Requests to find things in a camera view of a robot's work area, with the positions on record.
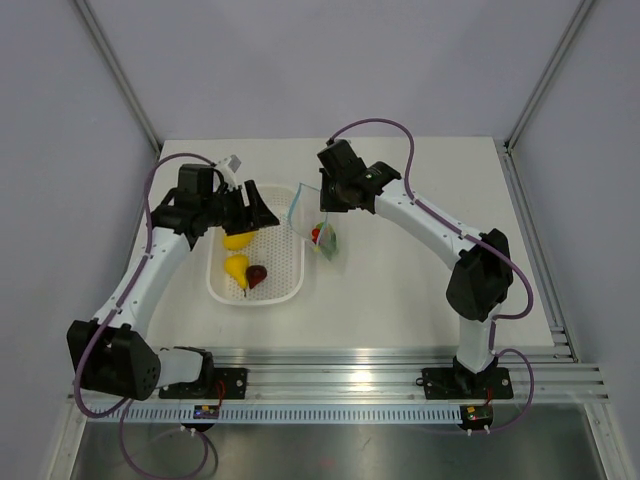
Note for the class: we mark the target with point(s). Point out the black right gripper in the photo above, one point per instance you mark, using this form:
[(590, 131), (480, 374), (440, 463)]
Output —
[(328, 205)]

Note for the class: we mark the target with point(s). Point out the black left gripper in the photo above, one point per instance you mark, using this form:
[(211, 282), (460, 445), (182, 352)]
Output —
[(243, 224)]

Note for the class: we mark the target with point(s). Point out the clear teal-zipper zip bag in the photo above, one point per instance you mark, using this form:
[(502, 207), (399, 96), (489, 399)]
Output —
[(303, 215)]

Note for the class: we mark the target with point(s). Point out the red cherry tomatoes sprig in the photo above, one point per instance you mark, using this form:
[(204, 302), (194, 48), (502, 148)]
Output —
[(319, 234)]

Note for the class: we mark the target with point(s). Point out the green toy pepper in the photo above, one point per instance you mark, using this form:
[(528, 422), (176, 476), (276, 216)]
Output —
[(328, 242)]

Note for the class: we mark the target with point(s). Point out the yellow toy pear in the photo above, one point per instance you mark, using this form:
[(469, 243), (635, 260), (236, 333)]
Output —
[(236, 266)]

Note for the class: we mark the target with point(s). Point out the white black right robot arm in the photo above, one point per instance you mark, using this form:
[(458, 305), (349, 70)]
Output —
[(480, 276)]

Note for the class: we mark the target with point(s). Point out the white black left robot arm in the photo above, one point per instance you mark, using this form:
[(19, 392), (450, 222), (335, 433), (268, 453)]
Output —
[(109, 352)]

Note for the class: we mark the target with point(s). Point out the white perforated plastic basket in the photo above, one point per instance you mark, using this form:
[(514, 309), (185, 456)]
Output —
[(278, 249)]

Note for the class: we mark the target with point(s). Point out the dark red toy fruit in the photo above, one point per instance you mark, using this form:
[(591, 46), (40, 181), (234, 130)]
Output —
[(255, 274)]

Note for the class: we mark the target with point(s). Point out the left small circuit board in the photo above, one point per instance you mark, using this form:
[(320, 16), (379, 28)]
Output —
[(206, 412)]

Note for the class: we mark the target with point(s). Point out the small circuit board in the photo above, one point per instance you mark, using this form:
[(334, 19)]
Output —
[(206, 412), (476, 418)]

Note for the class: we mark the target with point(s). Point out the right small circuit board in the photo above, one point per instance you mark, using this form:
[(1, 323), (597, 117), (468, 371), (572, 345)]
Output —
[(476, 418)]

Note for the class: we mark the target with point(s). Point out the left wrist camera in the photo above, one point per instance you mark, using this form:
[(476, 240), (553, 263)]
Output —
[(229, 165)]

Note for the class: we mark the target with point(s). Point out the right aluminium frame post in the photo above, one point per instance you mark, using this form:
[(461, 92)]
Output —
[(551, 70)]

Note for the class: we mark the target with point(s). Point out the aluminium frame post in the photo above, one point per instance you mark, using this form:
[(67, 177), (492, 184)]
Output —
[(551, 70), (104, 48)]

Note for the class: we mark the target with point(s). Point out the aluminium mounting rail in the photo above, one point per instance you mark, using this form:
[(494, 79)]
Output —
[(388, 375)]

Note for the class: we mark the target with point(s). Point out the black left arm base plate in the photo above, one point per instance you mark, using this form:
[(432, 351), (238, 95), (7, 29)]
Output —
[(228, 383)]

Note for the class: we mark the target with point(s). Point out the left aluminium frame post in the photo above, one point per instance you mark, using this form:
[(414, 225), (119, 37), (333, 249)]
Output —
[(104, 48)]

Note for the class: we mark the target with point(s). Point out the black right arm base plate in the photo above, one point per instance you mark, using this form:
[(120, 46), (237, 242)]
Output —
[(435, 385)]

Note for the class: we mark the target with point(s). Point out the white slotted cable duct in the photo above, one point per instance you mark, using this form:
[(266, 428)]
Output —
[(281, 414)]

